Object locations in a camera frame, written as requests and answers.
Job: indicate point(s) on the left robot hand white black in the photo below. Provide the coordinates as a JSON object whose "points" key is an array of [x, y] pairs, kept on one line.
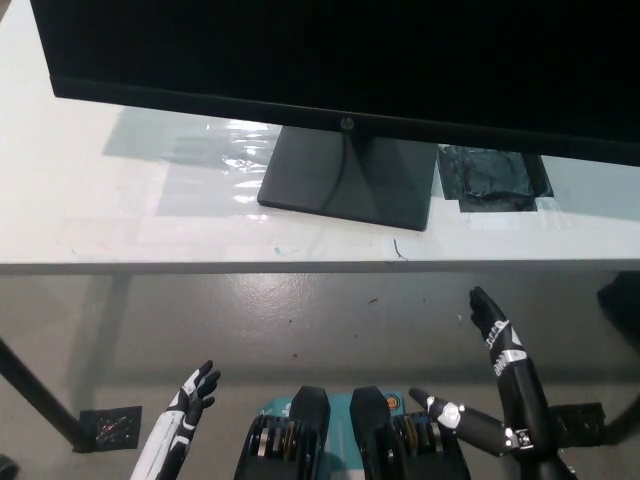
{"points": [[172, 430]]}

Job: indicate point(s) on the dark round object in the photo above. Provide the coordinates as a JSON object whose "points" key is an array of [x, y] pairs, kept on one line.
{"points": [[6, 470]]}

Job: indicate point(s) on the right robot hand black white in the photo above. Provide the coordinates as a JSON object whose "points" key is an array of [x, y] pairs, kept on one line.
{"points": [[522, 395]]}

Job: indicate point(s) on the black HP computer monitor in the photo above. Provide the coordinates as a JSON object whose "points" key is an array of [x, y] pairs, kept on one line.
{"points": [[320, 60]]}

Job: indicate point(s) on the black metal table leg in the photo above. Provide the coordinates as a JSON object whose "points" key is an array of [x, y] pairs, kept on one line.
{"points": [[40, 390]]}

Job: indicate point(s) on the clear plastic tape sheet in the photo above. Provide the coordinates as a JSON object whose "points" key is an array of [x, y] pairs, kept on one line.
{"points": [[210, 155]]}

